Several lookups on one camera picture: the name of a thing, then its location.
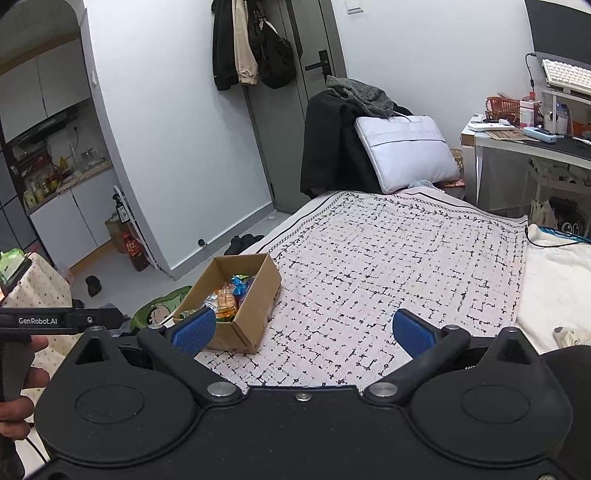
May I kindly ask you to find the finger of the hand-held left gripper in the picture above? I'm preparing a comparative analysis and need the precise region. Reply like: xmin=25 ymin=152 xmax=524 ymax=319
xmin=90 ymin=309 xmax=126 ymax=331

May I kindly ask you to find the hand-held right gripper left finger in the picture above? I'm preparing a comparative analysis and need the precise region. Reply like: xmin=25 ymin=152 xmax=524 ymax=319
xmin=69 ymin=307 xmax=245 ymax=407

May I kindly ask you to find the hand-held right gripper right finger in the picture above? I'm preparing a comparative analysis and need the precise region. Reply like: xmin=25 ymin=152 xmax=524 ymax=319
xmin=362 ymin=308 xmax=548 ymax=407

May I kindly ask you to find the cardboard box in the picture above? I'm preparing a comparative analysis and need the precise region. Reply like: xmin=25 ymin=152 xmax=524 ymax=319
xmin=172 ymin=253 xmax=282 ymax=355

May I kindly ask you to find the person's left hand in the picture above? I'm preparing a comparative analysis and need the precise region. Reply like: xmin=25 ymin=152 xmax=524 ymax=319
xmin=0 ymin=336 xmax=51 ymax=440

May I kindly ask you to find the dotted cloth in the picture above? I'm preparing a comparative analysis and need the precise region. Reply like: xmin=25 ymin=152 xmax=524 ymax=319
xmin=0 ymin=249 xmax=75 ymax=416

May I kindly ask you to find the green cartoon rug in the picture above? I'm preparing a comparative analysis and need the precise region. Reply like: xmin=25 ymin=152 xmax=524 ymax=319
xmin=131 ymin=285 xmax=194 ymax=335

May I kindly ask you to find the printed blanket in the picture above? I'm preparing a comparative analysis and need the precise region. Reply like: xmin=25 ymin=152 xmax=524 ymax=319
xmin=194 ymin=191 xmax=529 ymax=388

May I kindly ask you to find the green plastic item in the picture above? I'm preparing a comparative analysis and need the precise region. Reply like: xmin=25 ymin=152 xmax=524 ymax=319
xmin=0 ymin=248 xmax=26 ymax=284

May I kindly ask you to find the brown paper bag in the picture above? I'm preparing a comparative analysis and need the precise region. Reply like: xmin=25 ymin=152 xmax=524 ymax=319
xmin=104 ymin=217 xmax=125 ymax=252

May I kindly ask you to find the white kitchen base cabinet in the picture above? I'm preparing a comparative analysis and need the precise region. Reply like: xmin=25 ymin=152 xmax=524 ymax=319
xmin=25 ymin=168 xmax=116 ymax=271

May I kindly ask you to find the dark grey cabinet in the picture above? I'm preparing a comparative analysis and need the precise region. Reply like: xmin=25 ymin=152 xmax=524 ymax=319
xmin=0 ymin=124 xmax=38 ymax=252

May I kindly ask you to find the row of kitchen bottles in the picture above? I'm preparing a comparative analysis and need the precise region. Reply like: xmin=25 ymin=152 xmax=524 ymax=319
xmin=21 ymin=143 xmax=112 ymax=204

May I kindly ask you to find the grey white plush toy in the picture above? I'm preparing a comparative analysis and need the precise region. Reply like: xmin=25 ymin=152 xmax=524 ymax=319
xmin=553 ymin=325 xmax=591 ymax=349

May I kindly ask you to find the white tote bag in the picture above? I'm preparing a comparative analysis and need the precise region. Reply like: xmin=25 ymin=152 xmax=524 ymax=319
xmin=529 ymin=198 xmax=555 ymax=229

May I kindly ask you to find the red patterned cushion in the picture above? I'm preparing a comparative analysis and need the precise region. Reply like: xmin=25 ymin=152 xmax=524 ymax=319
xmin=450 ymin=148 xmax=466 ymax=189

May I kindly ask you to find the white laptop bag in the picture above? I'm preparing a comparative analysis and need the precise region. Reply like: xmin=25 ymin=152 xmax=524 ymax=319
xmin=355 ymin=113 xmax=461 ymax=195

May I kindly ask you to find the dark bag with eyes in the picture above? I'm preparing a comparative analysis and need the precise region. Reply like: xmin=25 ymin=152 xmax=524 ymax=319
xmin=549 ymin=196 xmax=591 ymax=241

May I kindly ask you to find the range hood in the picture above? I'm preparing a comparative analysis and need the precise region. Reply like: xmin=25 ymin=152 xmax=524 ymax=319
xmin=9 ymin=104 xmax=79 ymax=148

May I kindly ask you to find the white desk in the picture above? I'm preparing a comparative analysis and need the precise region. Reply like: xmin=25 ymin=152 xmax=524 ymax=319
xmin=461 ymin=117 xmax=591 ymax=217

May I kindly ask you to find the grey door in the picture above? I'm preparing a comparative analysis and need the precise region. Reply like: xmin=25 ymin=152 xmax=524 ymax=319
xmin=242 ymin=0 xmax=347 ymax=214

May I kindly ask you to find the light blue device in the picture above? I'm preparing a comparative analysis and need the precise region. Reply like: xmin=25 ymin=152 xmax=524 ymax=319
xmin=523 ymin=126 xmax=565 ymax=144

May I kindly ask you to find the red basket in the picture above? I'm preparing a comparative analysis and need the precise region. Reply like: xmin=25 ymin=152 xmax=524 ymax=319
xmin=486 ymin=95 xmax=522 ymax=121

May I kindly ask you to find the grey hoodie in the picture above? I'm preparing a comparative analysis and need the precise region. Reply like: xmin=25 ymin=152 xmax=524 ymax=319
xmin=325 ymin=76 xmax=395 ymax=118

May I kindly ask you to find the black desk mat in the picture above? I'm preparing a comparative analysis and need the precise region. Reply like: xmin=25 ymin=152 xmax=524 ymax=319
xmin=522 ymin=136 xmax=591 ymax=160

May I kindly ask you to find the white monitor riser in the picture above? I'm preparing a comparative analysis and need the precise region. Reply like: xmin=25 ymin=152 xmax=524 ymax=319
xmin=540 ymin=88 xmax=591 ymax=134

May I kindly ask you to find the beige hanging garment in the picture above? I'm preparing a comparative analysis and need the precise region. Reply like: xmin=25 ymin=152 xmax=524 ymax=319
xmin=231 ymin=0 xmax=259 ymax=86

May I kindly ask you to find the black hanging jacket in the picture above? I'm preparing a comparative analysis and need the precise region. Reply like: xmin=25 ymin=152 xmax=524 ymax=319
xmin=211 ymin=0 xmax=241 ymax=92

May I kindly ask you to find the black hanging bag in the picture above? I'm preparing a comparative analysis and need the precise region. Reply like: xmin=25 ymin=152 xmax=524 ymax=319
xmin=249 ymin=0 xmax=296 ymax=89

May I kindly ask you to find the white keyboard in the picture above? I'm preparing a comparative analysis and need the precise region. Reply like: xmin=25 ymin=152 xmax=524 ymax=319
xmin=541 ymin=58 xmax=591 ymax=95

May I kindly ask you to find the black monitor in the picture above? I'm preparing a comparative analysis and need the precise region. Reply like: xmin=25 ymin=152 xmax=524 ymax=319
xmin=524 ymin=0 xmax=591 ymax=65

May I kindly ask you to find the white wall cabinet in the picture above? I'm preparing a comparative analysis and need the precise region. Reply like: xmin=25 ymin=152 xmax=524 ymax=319
xmin=0 ymin=39 xmax=90 ymax=141

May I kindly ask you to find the black door handle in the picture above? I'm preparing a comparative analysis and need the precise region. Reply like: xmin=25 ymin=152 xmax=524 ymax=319
xmin=305 ymin=50 xmax=331 ymax=75

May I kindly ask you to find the black monitor cable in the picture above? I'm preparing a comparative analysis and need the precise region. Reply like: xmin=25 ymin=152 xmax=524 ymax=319
xmin=524 ymin=52 xmax=543 ymax=93

